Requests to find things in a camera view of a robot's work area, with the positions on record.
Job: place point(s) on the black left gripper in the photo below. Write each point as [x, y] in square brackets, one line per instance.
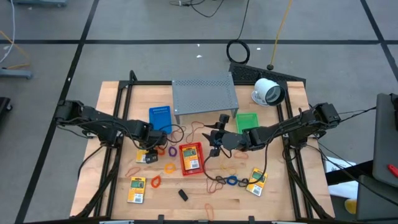
[154, 137]

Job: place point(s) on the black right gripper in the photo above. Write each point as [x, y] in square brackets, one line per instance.
[233, 141]

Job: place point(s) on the red coil wristband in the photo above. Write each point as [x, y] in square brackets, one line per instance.
[159, 153]

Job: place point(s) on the purple coil wristband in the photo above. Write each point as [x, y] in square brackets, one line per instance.
[169, 151]

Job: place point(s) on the yellow product card package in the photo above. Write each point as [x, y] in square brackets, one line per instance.
[190, 160]
[136, 190]
[257, 182]
[140, 156]

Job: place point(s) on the light orange rubber band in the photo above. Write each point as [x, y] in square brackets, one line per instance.
[236, 152]

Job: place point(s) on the yellow coil wristband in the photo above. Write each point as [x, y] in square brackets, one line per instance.
[165, 168]

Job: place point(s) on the brown rubber band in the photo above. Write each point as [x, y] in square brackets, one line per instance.
[175, 130]
[187, 137]
[132, 168]

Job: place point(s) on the yellow rubber band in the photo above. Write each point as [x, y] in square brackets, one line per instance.
[228, 169]

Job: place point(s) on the blue coil wristband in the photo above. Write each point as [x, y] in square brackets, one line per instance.
[227, 180]

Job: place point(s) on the red rubber band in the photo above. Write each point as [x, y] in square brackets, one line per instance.
[207, 186]

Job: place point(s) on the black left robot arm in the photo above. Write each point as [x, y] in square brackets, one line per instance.
[102, 121]

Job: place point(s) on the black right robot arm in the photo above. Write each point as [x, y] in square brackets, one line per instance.
[295, 127]

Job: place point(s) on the blue plastic basket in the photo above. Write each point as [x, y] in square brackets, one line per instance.
[160, 119]

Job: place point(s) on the red plastic basket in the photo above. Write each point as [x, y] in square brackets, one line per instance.
[202, 158]

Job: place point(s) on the green plastic basket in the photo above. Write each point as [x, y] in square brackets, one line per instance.
[247, 123]

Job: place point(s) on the grey perforated metal riser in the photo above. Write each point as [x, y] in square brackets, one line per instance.
[203, 96]

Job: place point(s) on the orange coil wristband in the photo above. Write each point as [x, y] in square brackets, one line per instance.
[152, 182]

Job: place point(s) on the small black cylinder block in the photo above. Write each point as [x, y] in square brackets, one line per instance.
[183, 195]

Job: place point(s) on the black perforated metal panel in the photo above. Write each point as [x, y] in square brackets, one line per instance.
[248, 74]

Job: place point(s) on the black table edge clamp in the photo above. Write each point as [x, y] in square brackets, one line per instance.
[251, 219]
[160, 218]

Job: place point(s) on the white bag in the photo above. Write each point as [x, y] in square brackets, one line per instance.
[342, 189]

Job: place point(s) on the black bar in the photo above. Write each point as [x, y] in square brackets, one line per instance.
[348, 172]

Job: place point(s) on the grey stand foot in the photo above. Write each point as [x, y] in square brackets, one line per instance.
[15, 73]

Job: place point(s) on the black caster base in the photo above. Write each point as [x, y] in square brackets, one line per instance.
[3, 107]

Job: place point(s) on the yellow object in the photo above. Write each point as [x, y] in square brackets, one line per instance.
[350, 207]

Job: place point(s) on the dark grey case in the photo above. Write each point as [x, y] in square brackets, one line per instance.
[385, 140]

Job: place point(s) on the grey cart base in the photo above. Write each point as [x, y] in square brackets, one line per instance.
[40, 2]

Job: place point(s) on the dark grey box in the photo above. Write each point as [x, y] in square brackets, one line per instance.
[376, 202]

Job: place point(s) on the black aluminium table frame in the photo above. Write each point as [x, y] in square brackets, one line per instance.
[146, 83]

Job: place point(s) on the silver bracket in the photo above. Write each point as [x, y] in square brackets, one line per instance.
[284, 222]
[116, 222]

